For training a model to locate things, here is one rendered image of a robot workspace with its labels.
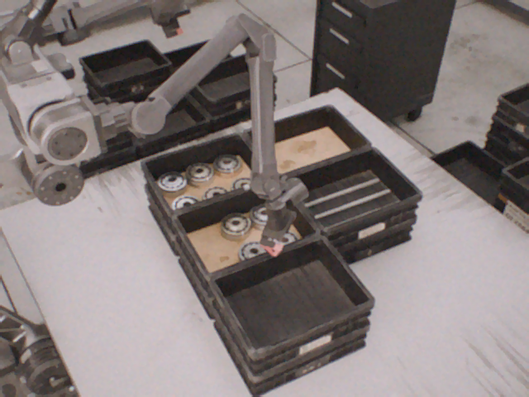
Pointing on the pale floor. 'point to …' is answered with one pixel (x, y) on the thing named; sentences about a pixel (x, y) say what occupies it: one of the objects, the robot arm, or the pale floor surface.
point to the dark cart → (381, 52)
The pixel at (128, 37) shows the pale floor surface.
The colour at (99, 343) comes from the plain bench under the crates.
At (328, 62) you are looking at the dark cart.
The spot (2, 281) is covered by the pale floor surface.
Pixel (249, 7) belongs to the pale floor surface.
